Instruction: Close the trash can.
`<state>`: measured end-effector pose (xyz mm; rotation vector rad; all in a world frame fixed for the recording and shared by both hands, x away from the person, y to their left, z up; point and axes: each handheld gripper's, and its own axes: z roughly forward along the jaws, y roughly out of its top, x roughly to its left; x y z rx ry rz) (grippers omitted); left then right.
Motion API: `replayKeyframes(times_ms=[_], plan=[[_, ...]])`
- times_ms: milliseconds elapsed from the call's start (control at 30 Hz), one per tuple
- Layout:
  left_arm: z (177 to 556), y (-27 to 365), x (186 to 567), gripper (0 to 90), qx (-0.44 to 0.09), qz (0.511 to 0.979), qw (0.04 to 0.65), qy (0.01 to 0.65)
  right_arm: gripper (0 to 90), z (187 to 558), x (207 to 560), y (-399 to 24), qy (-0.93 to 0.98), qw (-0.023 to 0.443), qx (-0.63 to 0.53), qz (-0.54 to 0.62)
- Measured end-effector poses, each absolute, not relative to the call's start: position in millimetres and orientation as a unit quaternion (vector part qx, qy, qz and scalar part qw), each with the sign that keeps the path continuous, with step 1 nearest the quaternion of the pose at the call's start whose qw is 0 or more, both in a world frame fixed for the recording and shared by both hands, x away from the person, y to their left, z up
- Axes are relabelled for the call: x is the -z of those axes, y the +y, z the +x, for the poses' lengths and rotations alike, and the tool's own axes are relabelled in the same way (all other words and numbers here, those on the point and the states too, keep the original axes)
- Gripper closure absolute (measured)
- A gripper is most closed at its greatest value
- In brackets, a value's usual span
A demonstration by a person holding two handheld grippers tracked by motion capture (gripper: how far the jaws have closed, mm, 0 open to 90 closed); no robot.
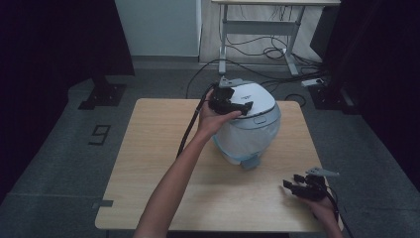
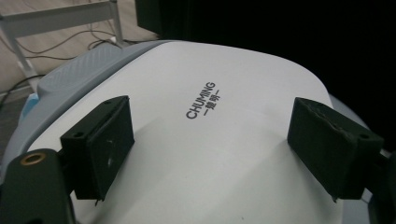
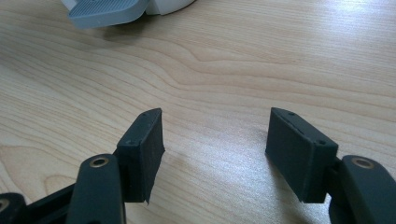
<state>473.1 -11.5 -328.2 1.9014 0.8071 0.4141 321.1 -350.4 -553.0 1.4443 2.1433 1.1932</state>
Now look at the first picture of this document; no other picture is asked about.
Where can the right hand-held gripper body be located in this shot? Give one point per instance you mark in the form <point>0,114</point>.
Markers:
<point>315,190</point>

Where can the person's left hand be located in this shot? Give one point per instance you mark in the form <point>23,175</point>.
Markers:
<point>211,122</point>

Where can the black stand base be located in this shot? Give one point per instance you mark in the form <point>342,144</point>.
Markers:
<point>333,99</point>
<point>104,94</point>

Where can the translucent trash bag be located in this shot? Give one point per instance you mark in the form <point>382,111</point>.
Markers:
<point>247,140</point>

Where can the black curtain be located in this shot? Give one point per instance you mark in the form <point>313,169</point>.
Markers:
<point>379,66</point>
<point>49,66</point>

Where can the white frame desk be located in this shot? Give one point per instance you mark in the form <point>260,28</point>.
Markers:
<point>261,27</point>

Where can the white power strip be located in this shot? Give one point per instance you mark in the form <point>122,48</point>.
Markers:
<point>312,82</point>

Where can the person's right hand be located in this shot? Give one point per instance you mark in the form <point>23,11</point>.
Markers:
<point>323,210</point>

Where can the grey tape strip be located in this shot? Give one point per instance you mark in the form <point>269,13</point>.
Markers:
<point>104,203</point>

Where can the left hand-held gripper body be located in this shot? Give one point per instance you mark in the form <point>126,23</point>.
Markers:
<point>221,99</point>

